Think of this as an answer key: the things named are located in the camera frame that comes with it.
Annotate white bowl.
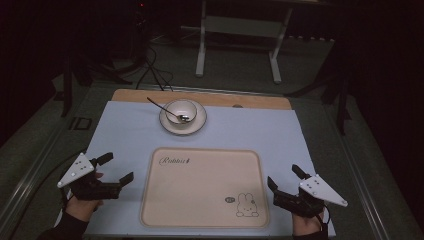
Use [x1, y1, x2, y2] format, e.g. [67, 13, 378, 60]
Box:
[164, 99, 198, 126]

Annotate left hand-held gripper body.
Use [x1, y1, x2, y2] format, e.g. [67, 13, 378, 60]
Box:
[56, 152, 123, 202]

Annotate white metal table frame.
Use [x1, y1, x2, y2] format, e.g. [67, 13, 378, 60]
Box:
[195, 0, 294, 85]

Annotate beige tray with rabbit print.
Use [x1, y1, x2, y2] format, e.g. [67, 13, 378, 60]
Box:
[139, 147, 271, 230]

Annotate black cable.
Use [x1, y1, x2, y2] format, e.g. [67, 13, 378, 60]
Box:
[134, 44, 174, 92]

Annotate person's left hand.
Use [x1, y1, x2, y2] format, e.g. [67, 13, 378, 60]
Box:
[64, 171, 105, 223]

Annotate metal spoon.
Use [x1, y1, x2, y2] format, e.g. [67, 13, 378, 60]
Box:
[146, 96, 190, 123]

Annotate light blue table mat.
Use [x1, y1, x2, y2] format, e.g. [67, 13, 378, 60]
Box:
[54, 100, 337, 238]

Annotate person's right hand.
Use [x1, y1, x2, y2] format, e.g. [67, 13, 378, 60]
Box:
[291, 209, 326, 238]

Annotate white saucer plate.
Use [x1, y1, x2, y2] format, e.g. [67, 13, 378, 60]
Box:
[158, 99, 208, 136]

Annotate black stand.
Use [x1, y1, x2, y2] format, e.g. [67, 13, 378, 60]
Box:
[284, 43, 353, 136]
[53, 49, 134, 118]

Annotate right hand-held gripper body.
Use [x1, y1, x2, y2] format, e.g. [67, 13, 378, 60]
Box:
[272, 173, 349, 219]

